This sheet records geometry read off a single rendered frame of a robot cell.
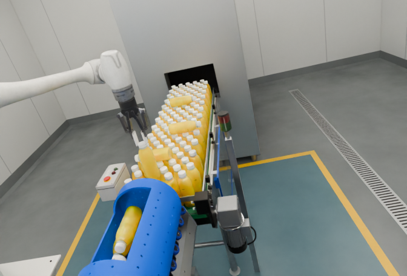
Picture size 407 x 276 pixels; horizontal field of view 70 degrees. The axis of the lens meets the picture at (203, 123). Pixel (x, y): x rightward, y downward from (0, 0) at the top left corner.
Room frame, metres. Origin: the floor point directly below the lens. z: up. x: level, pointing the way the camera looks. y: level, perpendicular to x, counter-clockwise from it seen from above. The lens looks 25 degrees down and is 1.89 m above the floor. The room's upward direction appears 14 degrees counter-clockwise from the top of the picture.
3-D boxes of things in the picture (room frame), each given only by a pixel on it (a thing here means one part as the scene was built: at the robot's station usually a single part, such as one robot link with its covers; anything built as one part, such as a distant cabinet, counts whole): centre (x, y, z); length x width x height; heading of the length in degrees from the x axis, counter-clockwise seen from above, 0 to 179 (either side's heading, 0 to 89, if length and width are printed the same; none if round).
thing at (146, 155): (1.25, 0.31, 1.19); 0.07 x 0.07 x 0.19
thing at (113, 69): (1.26, 0.31, 1.66); 0.13 x 0.11 x 0.16; 35
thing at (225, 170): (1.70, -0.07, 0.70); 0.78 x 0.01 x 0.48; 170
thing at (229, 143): (1.44, -0.11, 0.55); 0.04 x 0.04 x 1.10; 80
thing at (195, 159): (1.40, 0.10, 0.99); 0.07 x 0.07 x 0.19
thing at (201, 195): (1.14, 0.10, 0.95); 0.10 x 0.07 x 0.10; 80
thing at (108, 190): (1.38, 0.56, 1.05); 0.20 x 0.10 x 0.10; 170
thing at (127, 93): (1.25, 0.31, 1.55); 0.09 x 0.09 x 0.06
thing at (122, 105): (1.25, 0.31, 1.48); 0.08 x 0.07 x 0.09; 80
